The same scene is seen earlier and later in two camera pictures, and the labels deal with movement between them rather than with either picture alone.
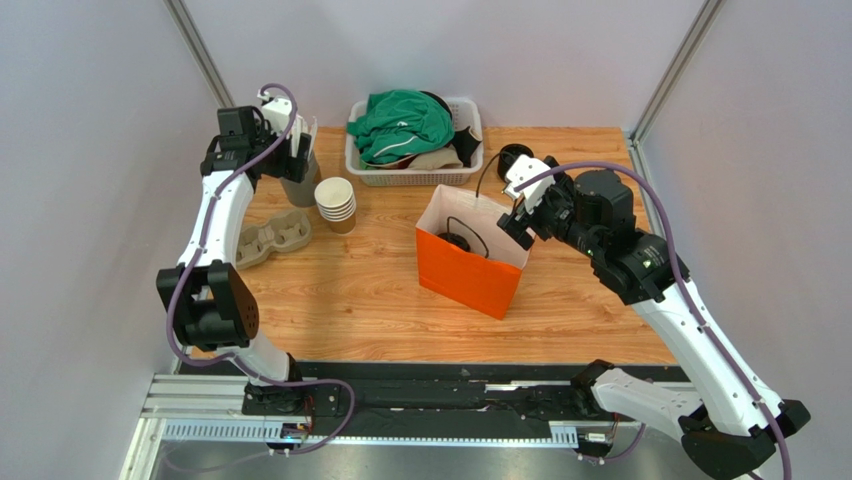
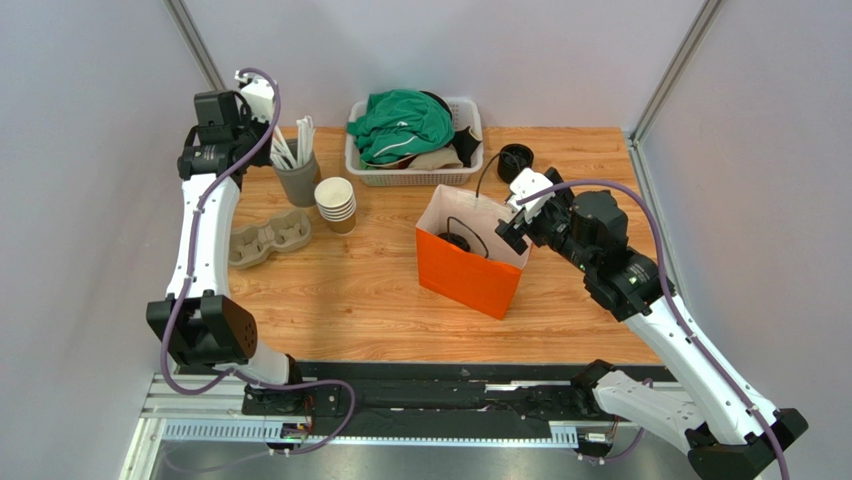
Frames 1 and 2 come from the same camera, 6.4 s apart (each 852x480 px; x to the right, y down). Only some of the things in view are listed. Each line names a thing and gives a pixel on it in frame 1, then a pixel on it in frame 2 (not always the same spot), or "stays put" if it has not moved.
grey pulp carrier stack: [281, 233] stays put
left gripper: [291, 167] -> [262, 158]
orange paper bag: [464, 255] stays put
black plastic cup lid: [455, 241] stays put
